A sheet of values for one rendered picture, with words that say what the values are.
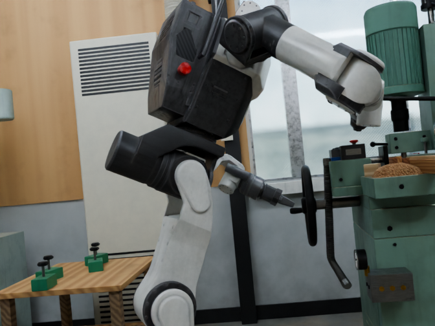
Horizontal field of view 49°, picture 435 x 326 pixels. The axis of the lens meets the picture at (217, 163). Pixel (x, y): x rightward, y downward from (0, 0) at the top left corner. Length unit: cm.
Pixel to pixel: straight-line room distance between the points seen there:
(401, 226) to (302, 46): 69
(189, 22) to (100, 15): 203
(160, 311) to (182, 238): 19
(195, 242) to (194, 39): 54
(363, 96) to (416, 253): 63
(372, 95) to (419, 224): 57
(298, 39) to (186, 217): 53
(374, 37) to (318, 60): 67
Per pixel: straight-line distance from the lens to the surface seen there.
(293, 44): 114
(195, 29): 131
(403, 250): 158
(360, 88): 111
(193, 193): 126
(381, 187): 145
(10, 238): 308
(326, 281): 317
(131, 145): 125
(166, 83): 125
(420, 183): 148
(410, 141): 176
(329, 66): 109
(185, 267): 130
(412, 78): 173
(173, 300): 126
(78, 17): 336
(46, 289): 221
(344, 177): 167
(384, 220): 156
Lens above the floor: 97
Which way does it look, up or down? 1 degrees up
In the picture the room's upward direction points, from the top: 5 degrees counter-clockwise
